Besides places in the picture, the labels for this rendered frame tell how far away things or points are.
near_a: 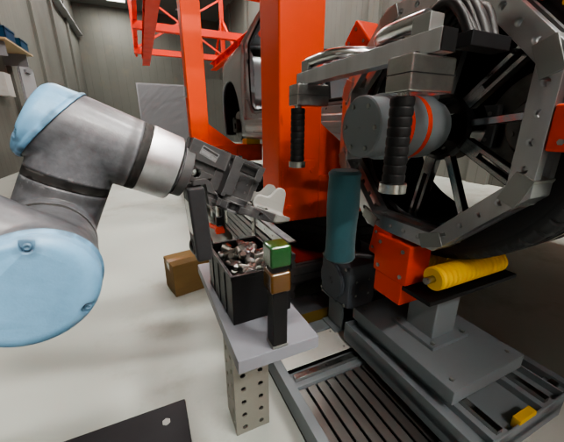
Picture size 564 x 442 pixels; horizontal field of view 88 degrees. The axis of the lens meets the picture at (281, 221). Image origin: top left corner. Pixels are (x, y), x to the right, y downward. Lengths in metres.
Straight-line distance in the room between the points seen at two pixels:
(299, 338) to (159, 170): 0.41
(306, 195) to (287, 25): 0.53
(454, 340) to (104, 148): 1.02
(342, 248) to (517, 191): 0.41
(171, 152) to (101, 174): 0.08
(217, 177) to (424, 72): 0.33
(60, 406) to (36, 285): 1.05
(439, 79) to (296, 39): 0.61
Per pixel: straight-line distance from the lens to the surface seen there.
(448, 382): 0.96
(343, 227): 0.81
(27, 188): 0.42
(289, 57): 1.03
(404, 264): 0.81
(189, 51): 2.94
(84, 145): 0.40
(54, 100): 0.41
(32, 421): 1.32
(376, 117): 0.64
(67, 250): 0.27
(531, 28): 0.67
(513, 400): 1.12
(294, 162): 0.77
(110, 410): 1.22
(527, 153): 0.64
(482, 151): 0.79
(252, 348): 0.61
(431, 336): 1.06
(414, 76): 0.49
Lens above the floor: 0.85
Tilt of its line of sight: 18 degrees down
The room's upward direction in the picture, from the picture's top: straight up
